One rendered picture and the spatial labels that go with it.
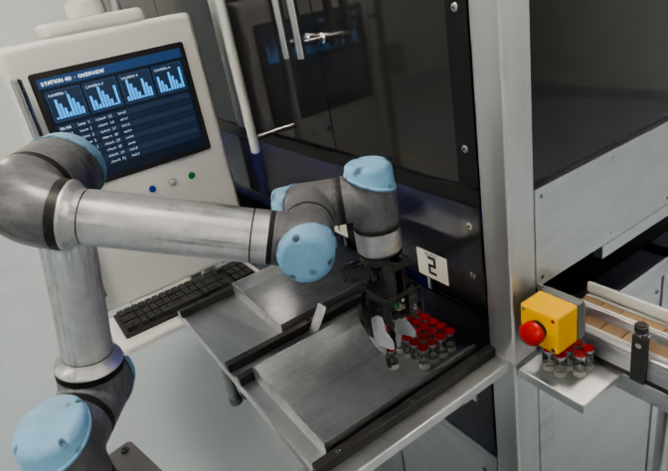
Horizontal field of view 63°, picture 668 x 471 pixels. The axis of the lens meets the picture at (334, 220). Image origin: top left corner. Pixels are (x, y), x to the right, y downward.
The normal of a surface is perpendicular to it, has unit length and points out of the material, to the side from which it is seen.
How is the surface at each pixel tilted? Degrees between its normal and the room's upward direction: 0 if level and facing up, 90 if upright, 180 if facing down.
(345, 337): 0
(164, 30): 90
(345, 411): 0
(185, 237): 85
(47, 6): 90
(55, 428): 8
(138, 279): 90
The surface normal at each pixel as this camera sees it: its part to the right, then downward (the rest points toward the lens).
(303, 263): 0.02, 0.41
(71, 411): -0.17, -0.84
